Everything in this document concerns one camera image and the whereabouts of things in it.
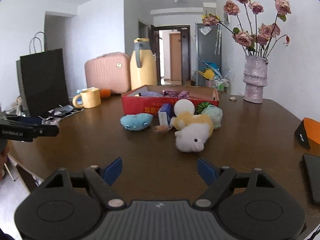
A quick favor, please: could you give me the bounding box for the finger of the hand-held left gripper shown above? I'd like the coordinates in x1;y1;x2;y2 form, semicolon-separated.
0;114;42;127
32;124;59;137

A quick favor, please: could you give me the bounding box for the pink suitcase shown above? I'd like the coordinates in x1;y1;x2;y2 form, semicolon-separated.
84;52;131;95

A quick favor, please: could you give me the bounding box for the white soft ball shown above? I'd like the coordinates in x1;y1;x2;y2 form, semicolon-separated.
174;99;195;117

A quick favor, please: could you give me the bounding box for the red cardboard box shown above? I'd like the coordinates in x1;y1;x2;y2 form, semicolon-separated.
122;85;219;117

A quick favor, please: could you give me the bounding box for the black paper bag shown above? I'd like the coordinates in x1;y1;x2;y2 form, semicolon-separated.
20;32;69;117

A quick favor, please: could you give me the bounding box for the white yellow plush toy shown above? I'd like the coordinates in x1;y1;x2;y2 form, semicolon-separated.
170;112;214;153

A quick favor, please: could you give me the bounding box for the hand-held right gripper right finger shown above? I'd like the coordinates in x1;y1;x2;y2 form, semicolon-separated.
194;157;283;210

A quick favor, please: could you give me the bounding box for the grey fridge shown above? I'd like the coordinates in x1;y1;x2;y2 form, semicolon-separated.
194;22;222;87

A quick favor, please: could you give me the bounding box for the brown door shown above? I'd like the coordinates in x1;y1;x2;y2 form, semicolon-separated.
169;33;182;79

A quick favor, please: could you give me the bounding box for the yellow thermos jug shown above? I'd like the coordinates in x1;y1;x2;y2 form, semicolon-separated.
129;38;157;90

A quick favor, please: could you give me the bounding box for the purple textured vase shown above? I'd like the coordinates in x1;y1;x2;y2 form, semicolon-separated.
243;55;268;104

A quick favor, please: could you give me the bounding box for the black phone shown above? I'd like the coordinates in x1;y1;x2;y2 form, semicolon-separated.
302;153;320;205

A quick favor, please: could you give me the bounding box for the dried pink rose bouquet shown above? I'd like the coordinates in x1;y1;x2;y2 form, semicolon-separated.
202;0;292;58

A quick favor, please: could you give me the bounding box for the dark wooden door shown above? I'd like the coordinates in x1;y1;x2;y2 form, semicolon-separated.
180;26;192;85

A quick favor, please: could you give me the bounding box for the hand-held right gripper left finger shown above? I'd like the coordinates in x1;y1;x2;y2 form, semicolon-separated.
37;157;127;210

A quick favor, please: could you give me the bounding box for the mint green pouch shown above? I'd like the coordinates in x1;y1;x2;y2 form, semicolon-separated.
201;105;223;130

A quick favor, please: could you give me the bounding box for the crumpled silver black foil bag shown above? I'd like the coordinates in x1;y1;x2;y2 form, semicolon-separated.
47;104;78;117

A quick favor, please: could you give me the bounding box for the blue plush toy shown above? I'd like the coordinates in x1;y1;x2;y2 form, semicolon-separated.
120;113;153;131

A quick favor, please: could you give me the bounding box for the yellow mug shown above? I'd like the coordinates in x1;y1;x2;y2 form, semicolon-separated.
72;88;102;109

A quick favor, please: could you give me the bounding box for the orange black box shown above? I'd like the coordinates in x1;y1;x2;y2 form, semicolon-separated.
294;117;320;150

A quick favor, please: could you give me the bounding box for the cluttered storage cart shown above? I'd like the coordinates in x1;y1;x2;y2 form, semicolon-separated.
196;60;230;94

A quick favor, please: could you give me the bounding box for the blue white tissue packet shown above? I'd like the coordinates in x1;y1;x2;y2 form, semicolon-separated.
158;103;174;126

